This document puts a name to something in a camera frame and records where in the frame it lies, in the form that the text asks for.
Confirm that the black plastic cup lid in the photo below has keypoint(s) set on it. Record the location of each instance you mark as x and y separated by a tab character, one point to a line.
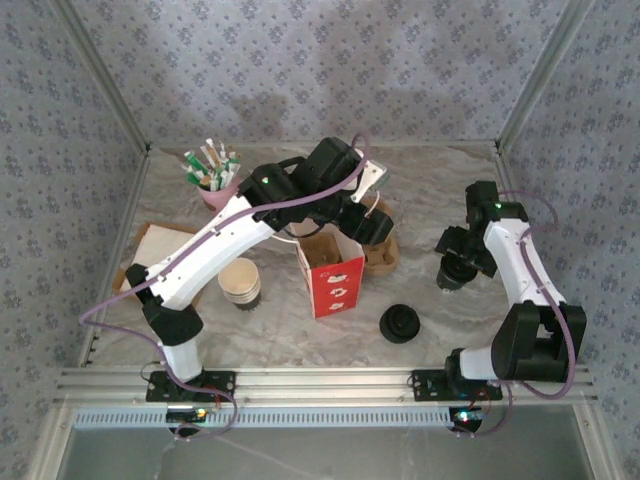
456	271

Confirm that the red white paper bag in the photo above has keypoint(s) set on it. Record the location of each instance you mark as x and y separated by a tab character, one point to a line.
335	290

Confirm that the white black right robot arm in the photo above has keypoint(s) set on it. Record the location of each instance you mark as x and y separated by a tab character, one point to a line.
515	260

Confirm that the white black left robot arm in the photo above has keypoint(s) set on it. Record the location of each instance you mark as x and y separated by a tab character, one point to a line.
215	250

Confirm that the green white wrapped straw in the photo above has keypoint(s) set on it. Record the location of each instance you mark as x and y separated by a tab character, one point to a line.
194	178
231	169
192	159

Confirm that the pink straw holder cup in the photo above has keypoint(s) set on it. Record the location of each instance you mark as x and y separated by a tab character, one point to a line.
217	197

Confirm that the stack of paper cups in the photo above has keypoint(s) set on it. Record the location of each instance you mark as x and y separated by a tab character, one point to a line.
240	285

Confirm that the right controller board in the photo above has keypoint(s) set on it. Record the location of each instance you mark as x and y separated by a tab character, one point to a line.
467	416

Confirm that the controller board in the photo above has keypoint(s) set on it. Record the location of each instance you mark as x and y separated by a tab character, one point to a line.
467	416
187	414

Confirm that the white napkin stack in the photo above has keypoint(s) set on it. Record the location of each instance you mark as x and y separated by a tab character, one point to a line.
160	245

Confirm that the brown cardboard tray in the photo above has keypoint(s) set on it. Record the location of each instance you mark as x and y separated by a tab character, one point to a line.
122	282

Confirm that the left controller board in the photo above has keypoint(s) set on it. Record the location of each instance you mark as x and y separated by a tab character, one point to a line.
187	414

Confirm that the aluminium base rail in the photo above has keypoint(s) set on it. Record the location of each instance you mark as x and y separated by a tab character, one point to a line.
320	385

